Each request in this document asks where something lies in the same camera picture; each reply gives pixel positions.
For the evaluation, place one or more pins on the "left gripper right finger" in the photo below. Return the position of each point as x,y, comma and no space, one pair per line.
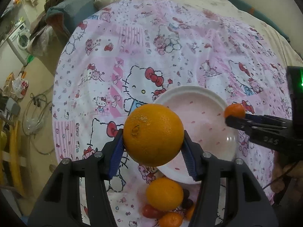
246,202

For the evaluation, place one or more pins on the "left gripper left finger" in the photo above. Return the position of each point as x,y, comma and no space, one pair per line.
59,201

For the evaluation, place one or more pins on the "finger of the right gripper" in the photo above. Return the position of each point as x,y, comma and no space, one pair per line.
264,134
258,120

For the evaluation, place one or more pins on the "small mandarin orange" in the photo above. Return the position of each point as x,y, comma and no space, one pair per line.
234,110

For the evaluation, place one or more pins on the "dark grape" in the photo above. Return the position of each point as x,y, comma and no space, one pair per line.
186,194
187,204

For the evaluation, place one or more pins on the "large orange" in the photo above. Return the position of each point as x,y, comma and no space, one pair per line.
153,135
164,194

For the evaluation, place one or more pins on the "red cherry tomato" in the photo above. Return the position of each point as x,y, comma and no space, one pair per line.
150,212

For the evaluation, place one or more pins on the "white pink plate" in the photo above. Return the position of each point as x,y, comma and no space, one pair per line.
202,114

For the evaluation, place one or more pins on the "yellow wooden rack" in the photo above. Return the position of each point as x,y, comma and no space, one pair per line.
11,161

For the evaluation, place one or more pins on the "teal bed edge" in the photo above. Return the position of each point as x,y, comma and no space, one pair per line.
243,6

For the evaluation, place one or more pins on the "white red plastic bag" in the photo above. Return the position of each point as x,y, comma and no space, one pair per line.
20,86

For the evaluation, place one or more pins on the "Hello Kitty pink bedsheet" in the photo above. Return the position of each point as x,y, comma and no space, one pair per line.
132,51

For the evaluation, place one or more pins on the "white washing machine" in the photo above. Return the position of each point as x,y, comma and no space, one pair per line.
18,41

